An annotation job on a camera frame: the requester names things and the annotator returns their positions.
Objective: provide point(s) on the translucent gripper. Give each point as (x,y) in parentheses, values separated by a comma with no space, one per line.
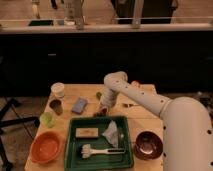
(103,109)

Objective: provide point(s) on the dark red grape bunch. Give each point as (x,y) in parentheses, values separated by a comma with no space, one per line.
(100,113)

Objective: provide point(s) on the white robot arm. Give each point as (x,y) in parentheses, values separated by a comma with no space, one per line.
(187,132)

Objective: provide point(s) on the dark brown bowl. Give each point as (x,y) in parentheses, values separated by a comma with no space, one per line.
(148,146)

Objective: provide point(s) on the orange red bowl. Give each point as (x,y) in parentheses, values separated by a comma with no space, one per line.
(45,148)

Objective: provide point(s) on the green pepper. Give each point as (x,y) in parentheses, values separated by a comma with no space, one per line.
(98,95)

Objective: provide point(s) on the blue sponge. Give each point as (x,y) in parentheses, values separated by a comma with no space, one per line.
(79,106)

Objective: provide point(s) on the metal fork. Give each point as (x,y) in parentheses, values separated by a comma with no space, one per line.
(125,105)

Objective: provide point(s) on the tan wooden block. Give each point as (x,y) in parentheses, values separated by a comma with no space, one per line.
(86,133)

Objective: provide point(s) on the crumpled clear plastic bag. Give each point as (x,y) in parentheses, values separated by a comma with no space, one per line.
(111,134)

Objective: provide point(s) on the orange fruit half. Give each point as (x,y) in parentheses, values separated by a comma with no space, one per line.
(135,83)

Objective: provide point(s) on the dark brown cup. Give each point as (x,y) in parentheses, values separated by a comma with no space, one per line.
(56,106)

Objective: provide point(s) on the white dish brush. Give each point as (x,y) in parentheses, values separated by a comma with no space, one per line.
(87,151)

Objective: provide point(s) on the white paper cup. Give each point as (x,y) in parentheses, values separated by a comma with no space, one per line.
(58,89)

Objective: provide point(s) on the light green cup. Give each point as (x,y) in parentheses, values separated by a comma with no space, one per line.
(47,119)

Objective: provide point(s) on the green plastic tray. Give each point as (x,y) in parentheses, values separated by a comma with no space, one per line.
(73,160)

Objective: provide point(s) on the black office chair base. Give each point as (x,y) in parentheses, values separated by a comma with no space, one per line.
(9,117)

